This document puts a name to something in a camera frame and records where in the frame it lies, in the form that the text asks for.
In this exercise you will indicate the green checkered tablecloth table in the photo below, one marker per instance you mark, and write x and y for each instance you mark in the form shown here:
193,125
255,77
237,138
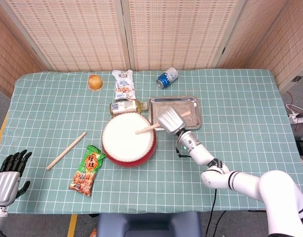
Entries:
240,98

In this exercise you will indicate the white snack bag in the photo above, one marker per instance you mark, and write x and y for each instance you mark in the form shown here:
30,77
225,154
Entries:
124,85

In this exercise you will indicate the red drum white skin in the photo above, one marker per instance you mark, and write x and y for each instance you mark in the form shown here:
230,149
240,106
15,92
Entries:
124,145

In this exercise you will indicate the white power strip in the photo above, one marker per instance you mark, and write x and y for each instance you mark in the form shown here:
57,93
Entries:
297,118

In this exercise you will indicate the bamboo folding screen panel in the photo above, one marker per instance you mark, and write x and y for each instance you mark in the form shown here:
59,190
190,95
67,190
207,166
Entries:
80,37
178,37
289,49
13,61
255,37

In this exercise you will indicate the blue white soda can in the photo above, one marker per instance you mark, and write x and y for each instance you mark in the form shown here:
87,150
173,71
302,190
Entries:
167,77

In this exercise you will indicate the wooden drumstick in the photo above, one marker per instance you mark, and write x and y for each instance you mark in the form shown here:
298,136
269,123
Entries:
147,128
66,151

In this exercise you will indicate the stainless steel tray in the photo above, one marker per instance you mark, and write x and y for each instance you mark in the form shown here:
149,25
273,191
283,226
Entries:
186,105

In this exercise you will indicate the orange jelly cup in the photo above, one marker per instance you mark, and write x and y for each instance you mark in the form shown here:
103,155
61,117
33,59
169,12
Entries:
95,82

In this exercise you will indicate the green snack bag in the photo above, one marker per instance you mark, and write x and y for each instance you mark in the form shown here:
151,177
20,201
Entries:
87,170

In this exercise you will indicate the left silver black-fingered robot hand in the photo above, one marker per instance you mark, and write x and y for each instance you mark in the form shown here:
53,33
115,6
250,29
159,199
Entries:
4,184

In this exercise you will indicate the silver screen hinge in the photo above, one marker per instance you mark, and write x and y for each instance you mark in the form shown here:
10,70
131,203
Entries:
296,79

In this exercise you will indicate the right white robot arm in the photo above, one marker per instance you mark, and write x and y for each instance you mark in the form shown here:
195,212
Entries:
250,181

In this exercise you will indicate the yellow drink bottle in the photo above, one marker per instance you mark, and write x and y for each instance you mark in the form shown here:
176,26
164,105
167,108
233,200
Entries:
125,106

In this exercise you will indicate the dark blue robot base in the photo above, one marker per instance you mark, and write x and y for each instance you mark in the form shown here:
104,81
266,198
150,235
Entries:
149,224

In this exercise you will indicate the black screen hinge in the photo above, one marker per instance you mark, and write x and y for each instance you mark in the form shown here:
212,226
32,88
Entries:
223,50

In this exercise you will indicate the right silver orange-tipped robot hand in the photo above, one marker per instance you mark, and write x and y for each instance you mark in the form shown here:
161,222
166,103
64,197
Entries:
171,121

